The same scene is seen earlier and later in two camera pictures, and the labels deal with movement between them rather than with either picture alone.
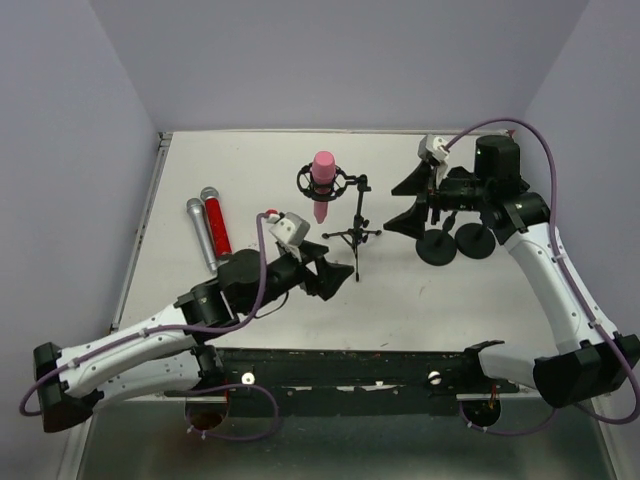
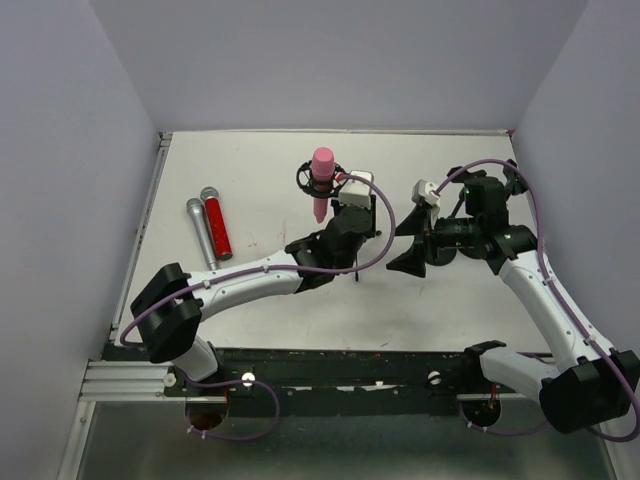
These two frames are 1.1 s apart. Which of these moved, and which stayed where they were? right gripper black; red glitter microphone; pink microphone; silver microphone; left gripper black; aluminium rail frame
Moved: left gripper black; right gripper black
Stayed: silver microphone; pink microphone; aluminium rail frame; red glitter microphone
